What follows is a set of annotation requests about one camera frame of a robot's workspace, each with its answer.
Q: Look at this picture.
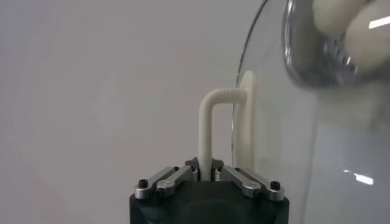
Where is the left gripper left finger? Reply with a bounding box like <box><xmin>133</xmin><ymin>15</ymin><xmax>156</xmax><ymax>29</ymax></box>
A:
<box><xmin>133</xmin><ymin>157</ymin><xmax>200</xmax><ymax>200</ymax></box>

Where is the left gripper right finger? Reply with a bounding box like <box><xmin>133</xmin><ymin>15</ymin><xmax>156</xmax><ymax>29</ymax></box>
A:
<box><xmin>211</xmin><ymin>157</ymin><xmax>286</xmax><ymax>202</ymax></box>

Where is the glass lid with cream handle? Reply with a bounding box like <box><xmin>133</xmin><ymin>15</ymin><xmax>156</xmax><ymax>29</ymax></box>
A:
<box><xmin>197</xmin><ymin>0</ymin><xmax>390</xmax><ymax>224</ymax></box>

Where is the perforated steel steamer basket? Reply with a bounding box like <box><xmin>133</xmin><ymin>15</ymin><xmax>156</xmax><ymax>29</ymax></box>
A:
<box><xmin>282</xmin><ymin>0</ymin><xmax>390</xmax><ymax>89</ymax></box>

